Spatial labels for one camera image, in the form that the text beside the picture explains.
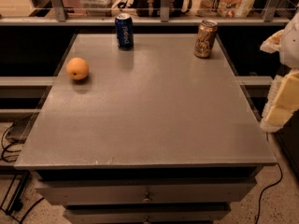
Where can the orange fruit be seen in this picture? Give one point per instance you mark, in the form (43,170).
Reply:
(77,69)

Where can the grey cabinet upper drawer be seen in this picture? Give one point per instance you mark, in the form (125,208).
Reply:
(97,192)

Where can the orange gold soda can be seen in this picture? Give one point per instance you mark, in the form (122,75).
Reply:
(206,35)

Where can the blue pepsi can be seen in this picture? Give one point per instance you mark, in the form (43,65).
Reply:
(124,31)

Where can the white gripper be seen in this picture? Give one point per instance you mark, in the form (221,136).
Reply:
(291,47)

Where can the printed snack bag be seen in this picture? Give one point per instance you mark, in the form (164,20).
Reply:
(225,8)

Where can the grey metal shelf rail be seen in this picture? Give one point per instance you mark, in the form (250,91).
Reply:
(137,21)

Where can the grey cabinet drawer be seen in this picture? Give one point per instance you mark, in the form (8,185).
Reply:
(97,192)
(147,214)

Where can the grey cabinet lower drawer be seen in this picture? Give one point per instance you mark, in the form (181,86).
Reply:
(147,214)

